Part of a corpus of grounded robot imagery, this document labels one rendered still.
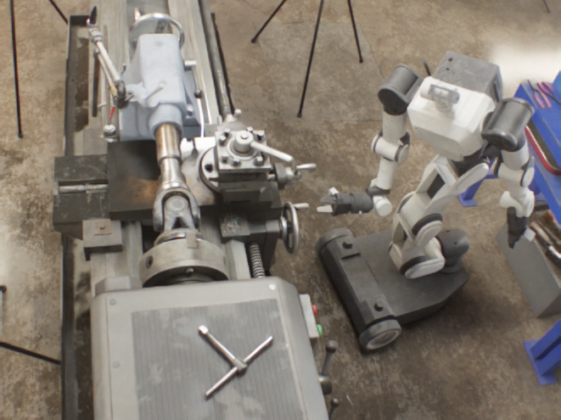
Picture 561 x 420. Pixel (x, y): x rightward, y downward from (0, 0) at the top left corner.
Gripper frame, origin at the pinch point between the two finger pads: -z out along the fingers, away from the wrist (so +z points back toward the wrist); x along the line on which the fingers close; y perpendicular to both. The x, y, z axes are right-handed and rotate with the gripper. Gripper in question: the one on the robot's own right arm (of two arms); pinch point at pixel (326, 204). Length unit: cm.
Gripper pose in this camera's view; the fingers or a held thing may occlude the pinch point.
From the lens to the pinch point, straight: 253.9
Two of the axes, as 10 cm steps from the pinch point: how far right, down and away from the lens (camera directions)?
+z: 9.7, -0.6, 2.3
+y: 1.8, 8.2, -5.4
